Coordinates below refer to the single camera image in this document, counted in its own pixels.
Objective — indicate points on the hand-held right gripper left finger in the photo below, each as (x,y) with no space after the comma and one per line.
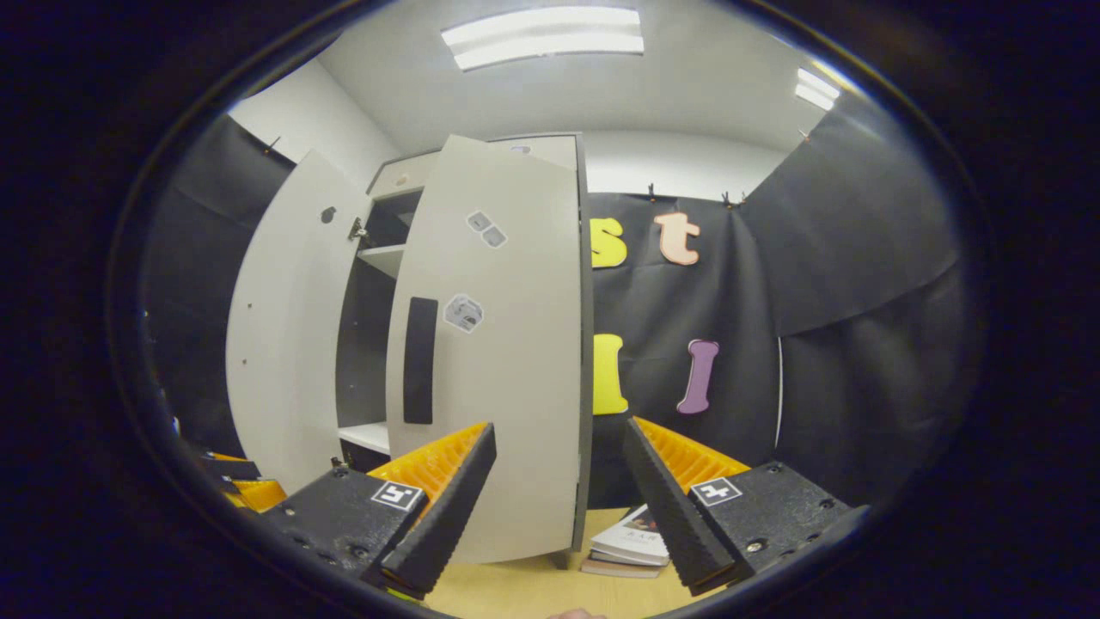
(447,507)

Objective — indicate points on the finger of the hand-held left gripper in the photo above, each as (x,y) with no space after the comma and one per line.
(258,496)
(232,468)

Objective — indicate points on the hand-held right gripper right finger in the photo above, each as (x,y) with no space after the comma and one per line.
(675,516)

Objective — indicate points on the grey cabinet door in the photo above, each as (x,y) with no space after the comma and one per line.
(507,361)
(292,327)

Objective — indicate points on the white cabinet shelf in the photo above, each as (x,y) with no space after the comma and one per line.
(368,436)
(385,260)

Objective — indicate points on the grey cabinet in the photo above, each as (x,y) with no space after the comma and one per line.
(365,344)

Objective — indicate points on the white portrait cover book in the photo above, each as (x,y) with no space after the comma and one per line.
(632,537)

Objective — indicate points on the brown edged book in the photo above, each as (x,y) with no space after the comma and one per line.
(619,569)

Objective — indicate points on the black backdrop cloth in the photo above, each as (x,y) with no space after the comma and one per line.
(859,361)

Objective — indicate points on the small ceiling light panel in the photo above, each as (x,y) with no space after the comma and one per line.
(816,88)

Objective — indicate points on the long ceiling light panel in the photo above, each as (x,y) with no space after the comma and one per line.
(543,36)

